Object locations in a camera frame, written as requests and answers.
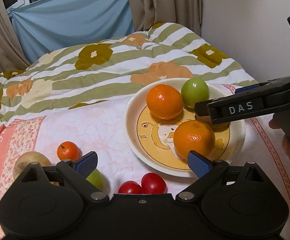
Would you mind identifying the green apple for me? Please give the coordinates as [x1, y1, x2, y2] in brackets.
[86, 169, 104, 190]
[181, 77, 210, 109]

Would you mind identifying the small mandarin front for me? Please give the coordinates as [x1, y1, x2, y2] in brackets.
[57, 141, 80, 161]

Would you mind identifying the large orange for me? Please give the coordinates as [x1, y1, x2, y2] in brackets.
[173, 120, 216, 160]
[146, 84, 183, 120]

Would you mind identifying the large red yellow apple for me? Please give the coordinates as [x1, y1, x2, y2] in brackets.
[13, 151, 52, 180]

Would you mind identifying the red cherry tomato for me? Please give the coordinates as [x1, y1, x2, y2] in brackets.
[118, 180, 142, 194]
[141, 173, 167, 194]

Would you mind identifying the large orange front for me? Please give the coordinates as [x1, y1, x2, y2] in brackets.
[146, 84, 183, 120]

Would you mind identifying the brown kiwi with sticker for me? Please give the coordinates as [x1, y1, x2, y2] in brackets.
[195, 114, 230, 132]

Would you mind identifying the pink floral cloth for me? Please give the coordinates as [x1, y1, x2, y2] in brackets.
[0, 98, 290, 239]

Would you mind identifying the cream cartoon bear plate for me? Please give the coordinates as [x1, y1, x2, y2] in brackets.
[123, 78, 245, 178]

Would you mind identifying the green striped floral quilt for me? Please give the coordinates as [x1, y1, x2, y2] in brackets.
[0, 23, 255, 127]

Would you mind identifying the right beige curtain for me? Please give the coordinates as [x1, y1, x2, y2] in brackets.
[129, 0, 202, 35]

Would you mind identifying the blue hanging sheet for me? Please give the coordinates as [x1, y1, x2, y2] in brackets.
[11, 0, 134, 63]

